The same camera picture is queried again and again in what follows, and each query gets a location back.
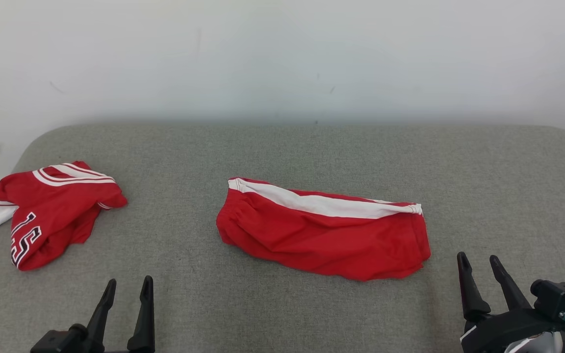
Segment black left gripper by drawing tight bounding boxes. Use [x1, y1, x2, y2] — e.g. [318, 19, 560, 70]
[67, 276, 155, 353]

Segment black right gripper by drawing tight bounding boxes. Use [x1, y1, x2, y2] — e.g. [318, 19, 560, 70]
[457, 252, 565, 353]

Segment red Bulls basketball jersey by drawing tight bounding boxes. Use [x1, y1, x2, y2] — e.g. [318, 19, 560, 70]
[0, 161, 128, 272]

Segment red shorts with white stripe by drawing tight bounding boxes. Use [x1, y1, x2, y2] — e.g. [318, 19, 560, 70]
[216, 177, 431, 281]

